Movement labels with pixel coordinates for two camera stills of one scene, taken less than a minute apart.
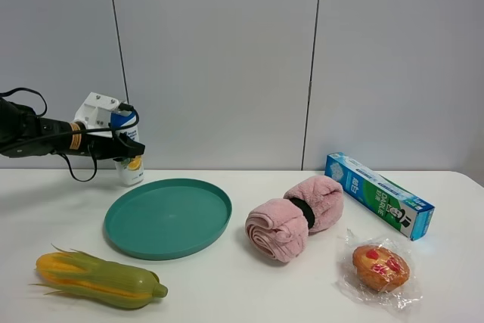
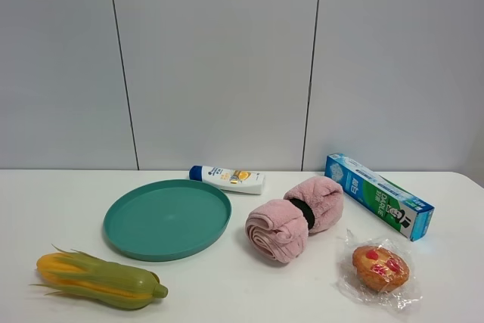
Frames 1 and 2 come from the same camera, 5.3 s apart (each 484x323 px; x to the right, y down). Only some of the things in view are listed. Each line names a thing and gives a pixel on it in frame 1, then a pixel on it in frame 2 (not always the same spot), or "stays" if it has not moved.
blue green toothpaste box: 406,214 stays
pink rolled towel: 279,228 stays
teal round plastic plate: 169,219 stays
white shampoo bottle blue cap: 129,171 → 244,181
